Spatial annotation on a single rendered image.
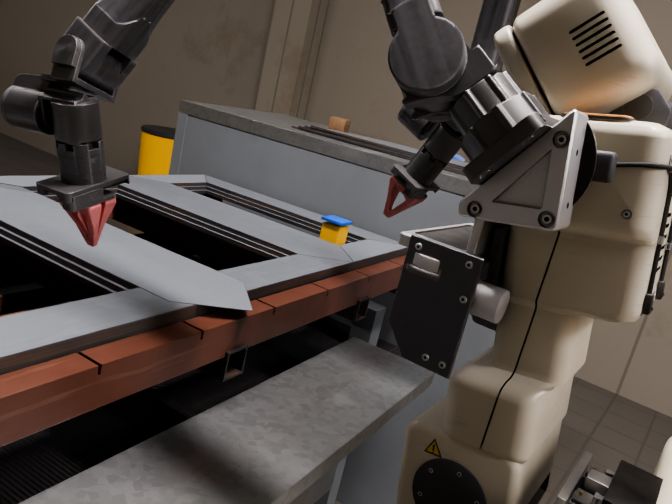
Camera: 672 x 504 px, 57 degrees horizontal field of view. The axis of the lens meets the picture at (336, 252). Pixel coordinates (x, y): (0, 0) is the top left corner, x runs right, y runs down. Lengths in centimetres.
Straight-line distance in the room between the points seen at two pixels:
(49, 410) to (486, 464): 52
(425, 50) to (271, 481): 58
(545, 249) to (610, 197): 12
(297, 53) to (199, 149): 223
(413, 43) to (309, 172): 122
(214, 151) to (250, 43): 274
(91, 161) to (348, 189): 104
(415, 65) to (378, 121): 339
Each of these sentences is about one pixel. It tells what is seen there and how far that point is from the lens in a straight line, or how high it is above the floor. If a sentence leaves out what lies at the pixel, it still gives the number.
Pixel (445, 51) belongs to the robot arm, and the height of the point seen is 125.
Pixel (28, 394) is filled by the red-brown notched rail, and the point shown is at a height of 82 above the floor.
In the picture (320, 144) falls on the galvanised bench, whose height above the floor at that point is 103.
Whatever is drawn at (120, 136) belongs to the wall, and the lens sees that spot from 574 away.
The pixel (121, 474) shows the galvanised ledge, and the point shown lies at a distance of 87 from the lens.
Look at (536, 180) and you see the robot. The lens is 62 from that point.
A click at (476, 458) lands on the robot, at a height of 80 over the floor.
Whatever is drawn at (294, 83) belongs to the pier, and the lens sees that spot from 422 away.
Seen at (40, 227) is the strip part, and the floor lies 84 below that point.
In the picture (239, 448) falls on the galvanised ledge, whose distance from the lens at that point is 94.
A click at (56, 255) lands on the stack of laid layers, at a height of 83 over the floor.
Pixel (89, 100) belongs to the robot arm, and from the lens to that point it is 86.
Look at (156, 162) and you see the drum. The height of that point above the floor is 45.
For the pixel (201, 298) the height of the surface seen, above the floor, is 85.
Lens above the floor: 120
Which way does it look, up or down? 14 degrees down
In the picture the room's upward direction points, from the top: 13 degrees clockwise
